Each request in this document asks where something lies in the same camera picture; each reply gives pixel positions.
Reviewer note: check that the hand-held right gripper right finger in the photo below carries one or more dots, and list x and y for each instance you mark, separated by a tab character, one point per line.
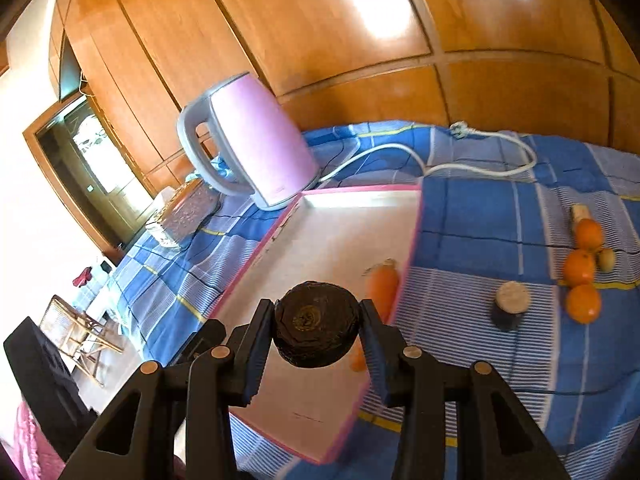
380	365

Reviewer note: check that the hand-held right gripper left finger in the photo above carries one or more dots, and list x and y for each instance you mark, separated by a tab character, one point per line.
257	360

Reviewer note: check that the dark brown round fruit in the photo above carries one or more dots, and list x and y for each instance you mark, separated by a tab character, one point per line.
315	325

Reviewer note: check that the pink rimmed white tray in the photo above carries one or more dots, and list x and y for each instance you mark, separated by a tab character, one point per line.
330	240

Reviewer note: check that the orange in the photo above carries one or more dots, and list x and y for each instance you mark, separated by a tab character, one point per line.
580	267
583	304
588	235

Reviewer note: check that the small green fruit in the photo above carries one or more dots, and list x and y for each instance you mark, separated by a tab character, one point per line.
606	260

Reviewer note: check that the wooden rattan chair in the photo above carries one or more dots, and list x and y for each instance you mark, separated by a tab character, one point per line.
62	316

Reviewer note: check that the pink cloth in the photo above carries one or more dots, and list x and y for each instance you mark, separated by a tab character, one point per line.
30	440

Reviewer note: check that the red cloth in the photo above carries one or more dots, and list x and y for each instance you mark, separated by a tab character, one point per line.
82	276

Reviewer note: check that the dark cylinder with beige face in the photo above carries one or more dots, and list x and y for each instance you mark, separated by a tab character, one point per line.
511	305

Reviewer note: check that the patterned tissue box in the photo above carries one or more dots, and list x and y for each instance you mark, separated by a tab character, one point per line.
187	209

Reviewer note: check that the blue plaid blanket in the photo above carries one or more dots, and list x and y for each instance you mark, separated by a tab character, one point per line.
475	220

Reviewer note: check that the pink electric kettle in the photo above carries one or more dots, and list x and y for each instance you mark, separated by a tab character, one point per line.
260	145

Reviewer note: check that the beige fruit piece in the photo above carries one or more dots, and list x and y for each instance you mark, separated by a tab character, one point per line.
580	214

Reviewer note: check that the wooden wardrobe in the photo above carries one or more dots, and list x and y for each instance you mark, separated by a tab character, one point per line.
300	25

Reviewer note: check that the wooden door frame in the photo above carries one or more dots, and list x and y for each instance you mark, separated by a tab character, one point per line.
37	152

